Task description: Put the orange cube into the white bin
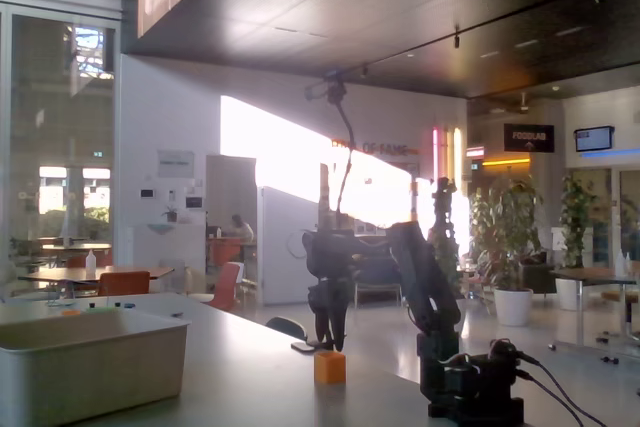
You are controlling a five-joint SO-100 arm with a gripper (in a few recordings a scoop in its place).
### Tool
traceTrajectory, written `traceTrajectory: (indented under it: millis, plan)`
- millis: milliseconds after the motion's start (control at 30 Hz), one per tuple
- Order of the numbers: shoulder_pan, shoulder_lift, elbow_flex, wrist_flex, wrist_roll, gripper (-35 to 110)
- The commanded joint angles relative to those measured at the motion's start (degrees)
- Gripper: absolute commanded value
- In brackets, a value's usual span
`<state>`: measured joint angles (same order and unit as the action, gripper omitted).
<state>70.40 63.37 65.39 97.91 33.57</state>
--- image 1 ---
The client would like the wall screen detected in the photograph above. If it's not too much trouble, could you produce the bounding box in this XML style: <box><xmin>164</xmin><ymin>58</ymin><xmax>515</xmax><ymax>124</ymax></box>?
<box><xmin>573</xmin><ymin>125</ymin><xmax>616</xmax><ymax>153</ymax></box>

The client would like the white door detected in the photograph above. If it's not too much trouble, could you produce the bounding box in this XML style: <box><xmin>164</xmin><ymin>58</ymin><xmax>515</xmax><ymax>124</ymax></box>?
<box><xmin>256</xmin><ymin>185</ymin><xmax>322</xmax><ymax>306</ymax></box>

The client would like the black foodlab sign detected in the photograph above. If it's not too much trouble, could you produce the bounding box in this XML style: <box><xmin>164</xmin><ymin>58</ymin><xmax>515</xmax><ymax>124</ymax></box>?
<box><xmin>503</xmin><ymin>122</ymin><xmax>556</xmax><ymax>154</ymax></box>

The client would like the grey table with metal legs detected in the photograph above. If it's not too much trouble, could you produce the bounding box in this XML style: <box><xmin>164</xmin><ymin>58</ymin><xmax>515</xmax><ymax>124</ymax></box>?
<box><xmin>548</xmin><ymin>266</ymin><xmax>640</xmax><ymax>366</ymax></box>

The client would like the camera on gooseneck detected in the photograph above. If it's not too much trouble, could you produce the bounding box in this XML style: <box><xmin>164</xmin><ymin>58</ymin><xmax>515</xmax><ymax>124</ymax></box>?
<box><xmin>303</xmin><ymin>71</ymin><xmax>349</xmax><ymax>106</ymax></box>

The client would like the black cable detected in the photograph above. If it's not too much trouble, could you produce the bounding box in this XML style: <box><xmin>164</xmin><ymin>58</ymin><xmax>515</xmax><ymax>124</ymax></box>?
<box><xmin>517</xmin><ymin>369</ymin><xmax>586</xmax><ymax>427</ymax></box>
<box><xmin>517</xmin><ymin>350</ymin><xmax>609</xmax><ymax>427</ymax></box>

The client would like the large plant in white pot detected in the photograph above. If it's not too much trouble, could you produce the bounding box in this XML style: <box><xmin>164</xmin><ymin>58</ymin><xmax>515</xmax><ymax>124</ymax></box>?
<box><xmin>469</xmin><ymin>179</ymin><xmax>545</xmax><ymax>327</ymax></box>

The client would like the yellow neon tube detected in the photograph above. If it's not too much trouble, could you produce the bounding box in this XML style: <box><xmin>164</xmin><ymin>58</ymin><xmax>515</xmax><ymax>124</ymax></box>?
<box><xmin>453</xmin><ymin>126</ymin><xmax>464</xmax><ymax>189</ymax></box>

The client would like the dark tall plant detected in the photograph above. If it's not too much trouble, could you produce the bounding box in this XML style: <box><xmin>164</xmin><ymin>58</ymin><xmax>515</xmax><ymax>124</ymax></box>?
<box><xmin>427</xmin><ymin>176</ymin><xmax>464</xmax><ymax>298</ymax></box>

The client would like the climbing plant in white pot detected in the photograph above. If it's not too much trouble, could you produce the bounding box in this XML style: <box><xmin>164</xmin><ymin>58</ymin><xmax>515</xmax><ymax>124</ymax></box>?
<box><xmin>555</xmin><ymin>174</ymin><xmax>598</xmax><ymax>312</ymax></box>

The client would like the white wall poster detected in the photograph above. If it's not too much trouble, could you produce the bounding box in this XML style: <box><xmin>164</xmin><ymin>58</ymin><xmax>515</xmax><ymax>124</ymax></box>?
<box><xmin>156</xmin><ymin>148</ymin><xmax>196</xmax><ymax>180</ymax></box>

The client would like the wooden table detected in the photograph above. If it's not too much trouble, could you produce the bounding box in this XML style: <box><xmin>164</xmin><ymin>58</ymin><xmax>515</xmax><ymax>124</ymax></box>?
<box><xmin>42</xmin><ymin>242</ymin><xmax>113</xmax><ymax>254</ymax></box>
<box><xmin>18</xmin><ymin>265</ymin><xmax>176</xmax><ymax>298</ymax></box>

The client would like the orange chair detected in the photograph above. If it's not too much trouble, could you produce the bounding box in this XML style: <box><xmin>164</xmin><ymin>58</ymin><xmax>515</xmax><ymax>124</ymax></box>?
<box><xmin>97</xmin><ymin>270</ymin><xmax>152</xmax><ymax>297</ymax></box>

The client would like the dark green chair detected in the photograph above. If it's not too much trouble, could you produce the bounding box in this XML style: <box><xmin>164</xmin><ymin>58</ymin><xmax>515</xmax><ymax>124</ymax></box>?
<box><xmin>264</xmin><ymin>315</ymin><xmax>308</xmax><ymax>342</ymax></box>

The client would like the white plastic bin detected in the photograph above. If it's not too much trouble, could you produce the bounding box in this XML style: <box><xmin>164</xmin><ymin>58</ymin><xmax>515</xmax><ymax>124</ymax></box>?
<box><xmin>0</xmin><ymin>307</ymin><xmax>192</xmax><ymax>427</ymax></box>

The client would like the orange cube block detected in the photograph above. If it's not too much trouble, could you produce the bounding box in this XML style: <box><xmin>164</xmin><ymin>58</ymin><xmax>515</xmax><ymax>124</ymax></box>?
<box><xmin>313</xmin><ymin>350</ymin><xmax>348</xmax><ymax>386</ymax></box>

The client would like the black gooseneck clamp holder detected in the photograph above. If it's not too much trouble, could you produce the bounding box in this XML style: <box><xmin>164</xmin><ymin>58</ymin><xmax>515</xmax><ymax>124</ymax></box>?
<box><xmin>291</xmin><ymin>94</ymin><xmax>357</xmax><ymax>353</ymax></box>

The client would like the red chair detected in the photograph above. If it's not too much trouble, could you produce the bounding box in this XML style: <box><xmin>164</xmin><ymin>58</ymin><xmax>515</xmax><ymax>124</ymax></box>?
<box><xmin>207</xmin><ymin>261</ymin><xmax>243</xmax><ymax>313</ymax></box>

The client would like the seated person in white shirt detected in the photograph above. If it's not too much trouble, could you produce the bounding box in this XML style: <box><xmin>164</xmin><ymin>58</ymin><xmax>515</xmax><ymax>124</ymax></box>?
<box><xmin>229</xmin><ymin>212</ymin><xmax>256</xmax><ymax>242</ymax></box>

